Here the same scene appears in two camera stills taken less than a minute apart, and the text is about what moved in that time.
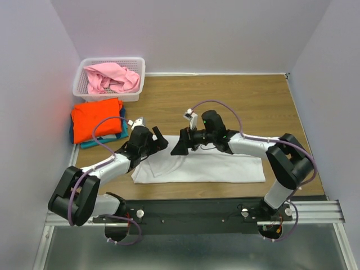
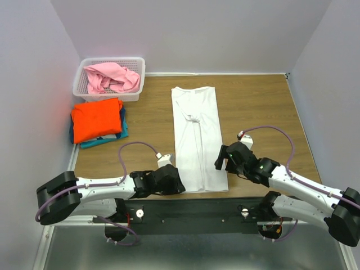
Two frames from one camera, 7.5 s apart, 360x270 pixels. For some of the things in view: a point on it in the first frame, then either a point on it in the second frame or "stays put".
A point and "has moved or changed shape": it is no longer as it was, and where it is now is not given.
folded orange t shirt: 85,115 stays put
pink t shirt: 103,77 stays put
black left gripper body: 149,149 to 171,188
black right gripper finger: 181,148 to 223,154
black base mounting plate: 197,215 stays put
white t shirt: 202,166 has moved or changed shape
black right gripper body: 201,136 to 231,167
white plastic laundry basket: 107,77 stays put
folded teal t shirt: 94,144 stays put
